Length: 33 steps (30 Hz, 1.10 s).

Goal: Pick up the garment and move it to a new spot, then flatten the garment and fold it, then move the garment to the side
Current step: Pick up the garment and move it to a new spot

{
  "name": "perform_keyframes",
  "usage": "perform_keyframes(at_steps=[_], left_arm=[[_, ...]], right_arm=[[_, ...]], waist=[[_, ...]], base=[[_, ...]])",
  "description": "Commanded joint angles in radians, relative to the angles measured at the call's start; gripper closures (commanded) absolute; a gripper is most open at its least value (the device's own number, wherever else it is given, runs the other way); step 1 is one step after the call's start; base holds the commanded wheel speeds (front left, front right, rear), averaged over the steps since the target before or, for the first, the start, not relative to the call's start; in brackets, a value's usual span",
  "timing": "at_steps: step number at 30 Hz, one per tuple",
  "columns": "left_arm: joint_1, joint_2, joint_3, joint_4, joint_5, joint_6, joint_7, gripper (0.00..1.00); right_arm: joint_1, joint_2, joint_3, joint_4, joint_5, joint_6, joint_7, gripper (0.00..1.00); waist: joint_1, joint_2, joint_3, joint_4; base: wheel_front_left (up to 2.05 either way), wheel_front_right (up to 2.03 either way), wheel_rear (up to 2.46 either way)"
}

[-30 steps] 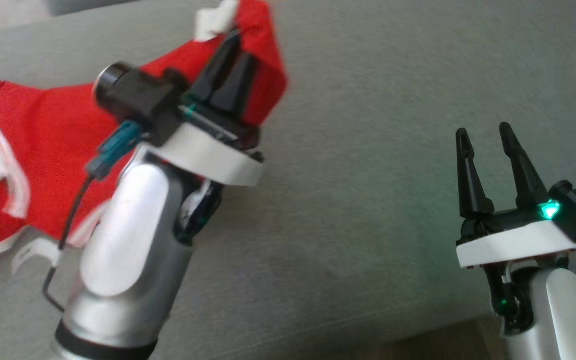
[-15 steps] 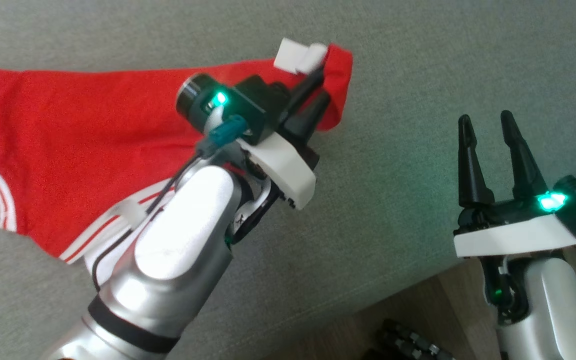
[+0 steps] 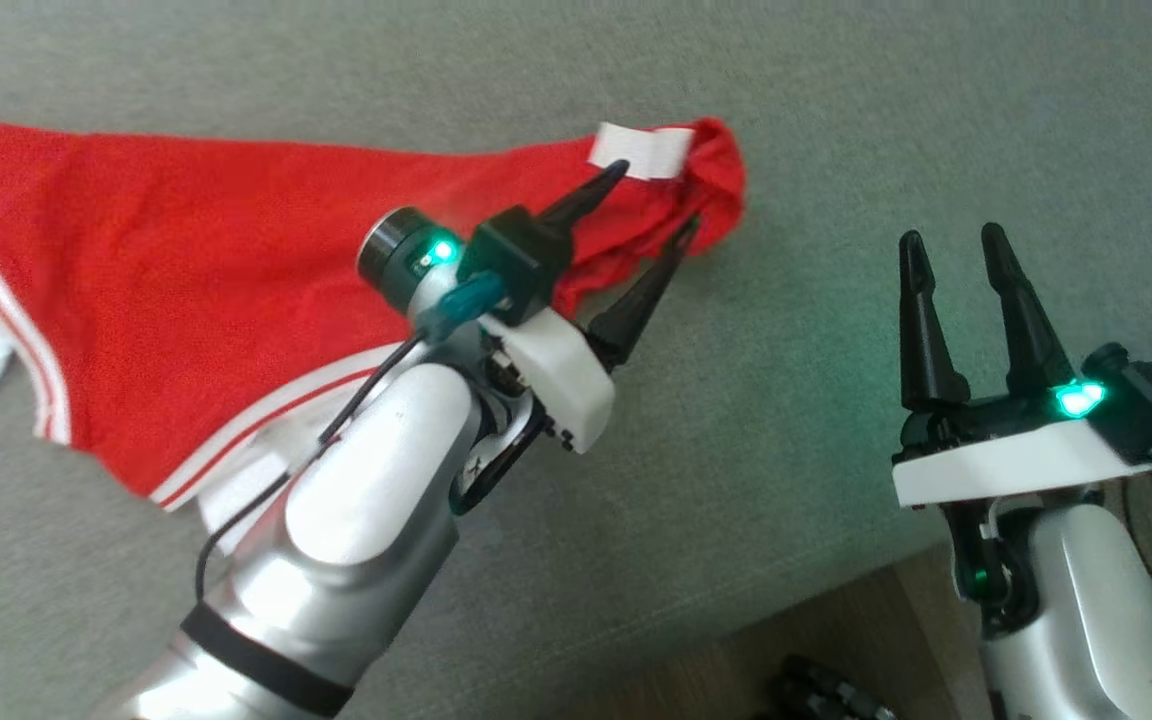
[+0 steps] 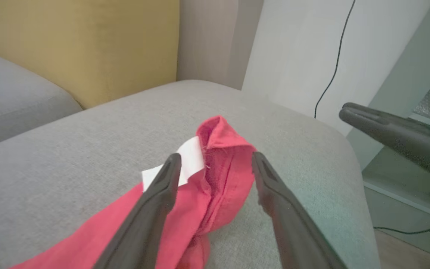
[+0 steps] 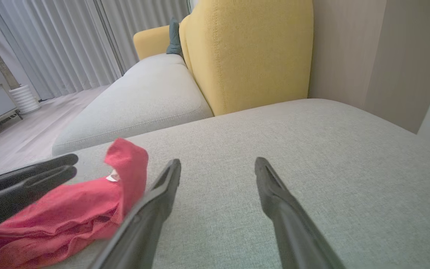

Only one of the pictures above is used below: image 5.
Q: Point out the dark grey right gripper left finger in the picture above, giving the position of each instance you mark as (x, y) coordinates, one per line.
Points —
(144, 224)

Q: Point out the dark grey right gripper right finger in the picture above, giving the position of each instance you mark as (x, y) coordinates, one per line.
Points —
(293, 228)

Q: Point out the red basketball jersey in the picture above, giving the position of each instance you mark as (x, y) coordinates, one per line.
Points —
(69, 220)

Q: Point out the large grey sofa chaise cushion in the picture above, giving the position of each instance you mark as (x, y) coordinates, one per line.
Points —
(312, 168)

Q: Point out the white ribbed planter pot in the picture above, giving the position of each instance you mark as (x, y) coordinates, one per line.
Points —
(24, 99)

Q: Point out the grey sofa seat cushion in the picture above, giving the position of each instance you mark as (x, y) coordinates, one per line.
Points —
(144, 101)

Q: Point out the grey pleated curtain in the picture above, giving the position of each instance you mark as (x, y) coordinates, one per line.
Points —
(58, 41)
(144, 22)

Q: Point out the yellow sofa backrest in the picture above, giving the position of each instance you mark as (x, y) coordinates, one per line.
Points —
(256, 56)

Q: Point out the yellow sofa armrest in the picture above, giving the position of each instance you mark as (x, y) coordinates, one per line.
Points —
(151, 41)

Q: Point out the teal throw pillow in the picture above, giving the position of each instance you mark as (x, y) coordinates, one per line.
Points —
(175, 39)

